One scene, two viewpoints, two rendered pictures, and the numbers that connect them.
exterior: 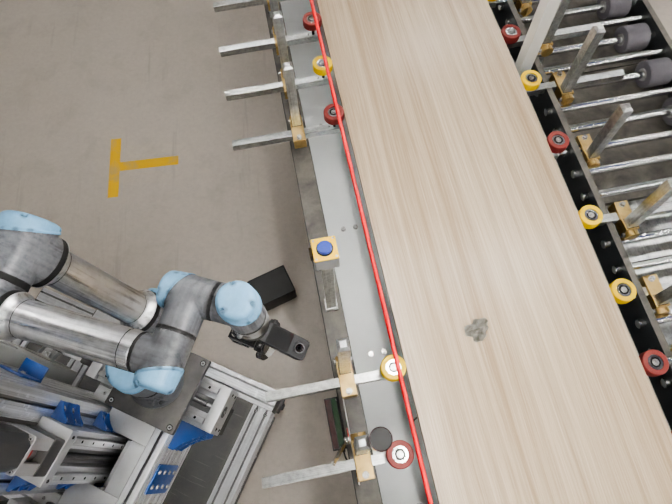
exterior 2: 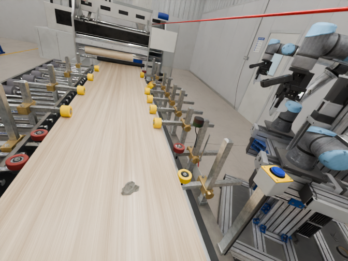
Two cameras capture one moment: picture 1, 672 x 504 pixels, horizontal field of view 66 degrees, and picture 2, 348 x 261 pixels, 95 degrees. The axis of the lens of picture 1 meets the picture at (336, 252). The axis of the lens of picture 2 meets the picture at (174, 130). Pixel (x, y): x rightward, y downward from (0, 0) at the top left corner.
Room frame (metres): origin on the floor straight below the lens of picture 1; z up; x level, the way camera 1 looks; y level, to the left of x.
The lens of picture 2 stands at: (0.90, -0.41, 1.53)
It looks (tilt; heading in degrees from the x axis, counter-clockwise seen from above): 30 degrees down; 167
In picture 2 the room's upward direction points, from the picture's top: 13 degrees clockwise
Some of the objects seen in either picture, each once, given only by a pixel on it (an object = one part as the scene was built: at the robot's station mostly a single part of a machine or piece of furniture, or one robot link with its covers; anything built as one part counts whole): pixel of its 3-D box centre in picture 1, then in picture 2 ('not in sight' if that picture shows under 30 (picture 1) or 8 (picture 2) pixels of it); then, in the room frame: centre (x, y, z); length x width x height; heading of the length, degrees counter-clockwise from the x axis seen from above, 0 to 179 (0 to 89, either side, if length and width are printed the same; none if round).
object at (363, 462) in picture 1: (362, 456); (192, 154); (0.05, -0.04, 0.85); 0.14 x 0.06 x 0.05; 7
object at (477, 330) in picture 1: (479, 328); (129, 186); (0.40, -0.44, 0.91); 0.09 x 0.07 x 0.02; 126
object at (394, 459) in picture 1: (398, 455); (177, 151); (0.05, -0.15, 0.85); 0.08 x 0.08 x 0.11
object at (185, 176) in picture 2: (392, 370); (183, 180); (0.30, -0.15, 0.85); 0.08 x 0.08 x 0.11
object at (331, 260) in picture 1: (325, 253); (271, 180); (0.58, 0.03, 1.18); 0.07 x 0.07 x 0.08; 7
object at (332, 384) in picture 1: (332, 384); (211, 184); (0.28, 0.04, 0.81); 0.44 x 0.03 x 0.04; 97
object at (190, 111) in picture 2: not in sight; (184, 133); (-0.17, -0.06, 0.87); 0.04 x 0.04 x 0.48; 7
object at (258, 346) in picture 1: (253, 328); (293, 84); (0.30, 0.19, 1.46); 0.09 x 0.08 x 0.12; 63
